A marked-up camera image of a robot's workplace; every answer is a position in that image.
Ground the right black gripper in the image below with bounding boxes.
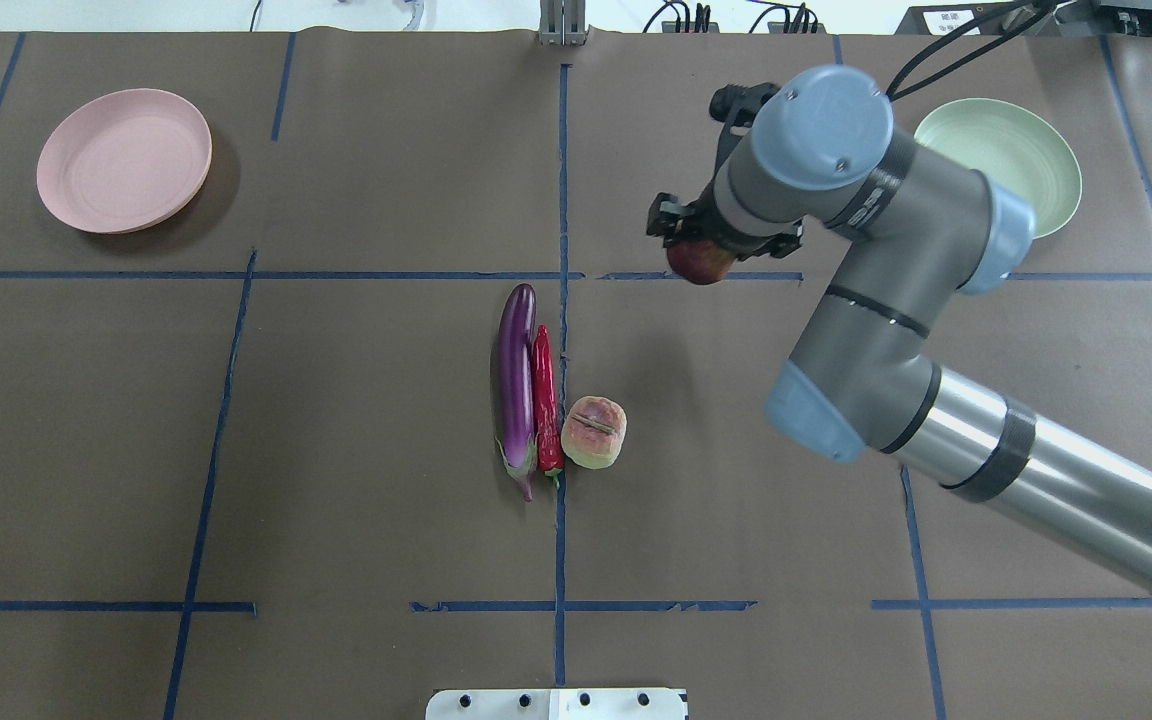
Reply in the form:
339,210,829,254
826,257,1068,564
646,194,804,262

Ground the whole pomegranate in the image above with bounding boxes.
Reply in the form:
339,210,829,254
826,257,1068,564
666,240,737,286

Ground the red chili pepper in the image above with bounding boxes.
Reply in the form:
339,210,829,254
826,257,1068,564
531,325,564,487

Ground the purple eggplant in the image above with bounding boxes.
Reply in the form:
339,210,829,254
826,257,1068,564
495,283,538,503

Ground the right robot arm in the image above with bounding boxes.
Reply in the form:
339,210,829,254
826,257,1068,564
646,65,1152,596

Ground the green plate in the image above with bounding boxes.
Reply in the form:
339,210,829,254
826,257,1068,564
914,97,1084,238

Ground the pink plate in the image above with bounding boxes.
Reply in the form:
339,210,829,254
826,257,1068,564
35,88,214,234

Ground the aluminium frame post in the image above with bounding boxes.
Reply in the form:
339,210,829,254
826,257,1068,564
538,0,589,47

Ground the white camera stand base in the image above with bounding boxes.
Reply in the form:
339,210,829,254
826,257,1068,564
425,687,690,719

